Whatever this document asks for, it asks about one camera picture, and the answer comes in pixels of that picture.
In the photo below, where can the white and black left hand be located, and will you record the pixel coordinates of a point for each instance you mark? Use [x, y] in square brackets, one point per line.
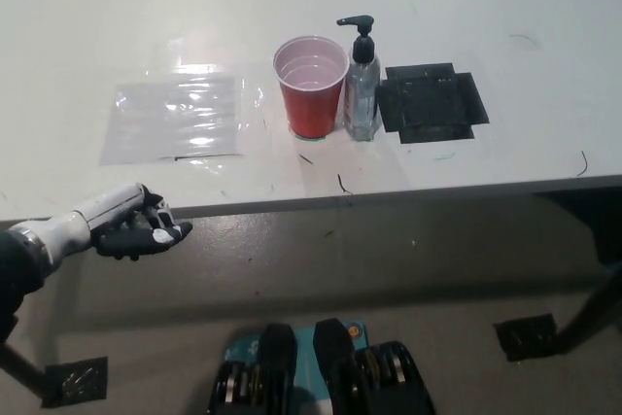
[68, 232]

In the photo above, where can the clear soap bottle black pump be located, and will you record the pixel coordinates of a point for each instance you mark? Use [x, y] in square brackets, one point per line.
[362, 94]

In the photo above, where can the dark table leg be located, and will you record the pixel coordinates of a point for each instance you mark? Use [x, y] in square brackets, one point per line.
[19, 369]
[593, 308]

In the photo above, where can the black floor tape patch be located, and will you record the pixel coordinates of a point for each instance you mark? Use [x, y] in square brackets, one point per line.
[78, 381]
[527, 337]

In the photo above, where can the clear plastic sheet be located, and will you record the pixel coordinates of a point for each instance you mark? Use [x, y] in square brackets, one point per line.
[170, 118]

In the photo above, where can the red plastic cup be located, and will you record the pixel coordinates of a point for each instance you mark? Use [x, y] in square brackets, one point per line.
[311, 104]

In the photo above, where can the black tape patch on table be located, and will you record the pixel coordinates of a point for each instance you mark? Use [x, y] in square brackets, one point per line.
[430, 104]

